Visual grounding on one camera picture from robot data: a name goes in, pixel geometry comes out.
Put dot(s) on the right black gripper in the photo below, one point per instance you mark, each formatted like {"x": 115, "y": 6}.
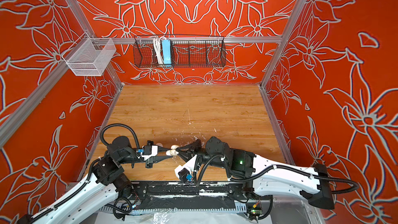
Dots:
{"x": 194, "y": 152}

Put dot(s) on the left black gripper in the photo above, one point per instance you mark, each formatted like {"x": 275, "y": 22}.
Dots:
{"x": 156, "y": 159}

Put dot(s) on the white earbud charging case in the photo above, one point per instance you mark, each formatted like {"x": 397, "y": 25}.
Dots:
{"x": 173, "y": 151}

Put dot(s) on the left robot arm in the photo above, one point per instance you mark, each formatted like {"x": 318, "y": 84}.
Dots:
{"x": 105, "y": 183}

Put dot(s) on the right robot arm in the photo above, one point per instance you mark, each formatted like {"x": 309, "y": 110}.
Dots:
{"x": 262, "y": 176}

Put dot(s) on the small green circuit board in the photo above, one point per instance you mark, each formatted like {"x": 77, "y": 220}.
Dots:
{"x": 255, "y": 211}

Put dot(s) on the blue box in basket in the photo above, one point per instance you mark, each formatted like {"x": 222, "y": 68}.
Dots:
{"x": 166, "y": 48}

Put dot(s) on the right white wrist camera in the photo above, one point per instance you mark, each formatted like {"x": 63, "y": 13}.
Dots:
{"x": 185, "y": 173}

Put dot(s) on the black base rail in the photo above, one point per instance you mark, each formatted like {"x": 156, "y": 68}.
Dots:
{"x": 210, "y": 196}

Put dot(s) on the black wire wall basket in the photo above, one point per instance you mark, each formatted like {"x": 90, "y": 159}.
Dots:
{"x": 187, "y": 51}

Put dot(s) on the clear plastic wall bin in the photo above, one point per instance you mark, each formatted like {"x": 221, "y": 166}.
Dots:
{"x": 89, "y": 56}

